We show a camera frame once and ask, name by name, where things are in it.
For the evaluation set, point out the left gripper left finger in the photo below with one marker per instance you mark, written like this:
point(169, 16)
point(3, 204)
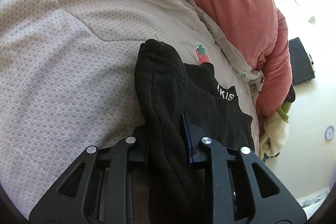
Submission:
point(97, 186)

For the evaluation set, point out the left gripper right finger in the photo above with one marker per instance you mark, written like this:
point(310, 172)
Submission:
point(237, 186)

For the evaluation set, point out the black long sleeve shirt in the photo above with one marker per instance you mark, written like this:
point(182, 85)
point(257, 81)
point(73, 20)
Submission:
point(166, 88)

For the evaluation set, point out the cream fleece blanket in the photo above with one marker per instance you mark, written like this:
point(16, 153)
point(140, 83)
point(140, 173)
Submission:
point(275, 134)

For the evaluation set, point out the green plush garment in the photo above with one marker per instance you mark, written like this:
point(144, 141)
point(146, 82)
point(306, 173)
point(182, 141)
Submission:
point(286, 105)

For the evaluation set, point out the black monitor screen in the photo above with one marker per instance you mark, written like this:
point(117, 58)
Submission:
point(301, 64)

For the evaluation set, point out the pink strawberry bear quilt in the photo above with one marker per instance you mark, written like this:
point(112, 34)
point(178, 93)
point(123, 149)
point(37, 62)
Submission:
point(67, 78)

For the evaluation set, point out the salmon pink duvet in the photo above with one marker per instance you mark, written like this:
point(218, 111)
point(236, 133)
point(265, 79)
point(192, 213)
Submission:
point(258, 30)

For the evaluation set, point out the round wall clock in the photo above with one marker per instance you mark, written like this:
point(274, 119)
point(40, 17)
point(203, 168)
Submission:
point(329, 133)

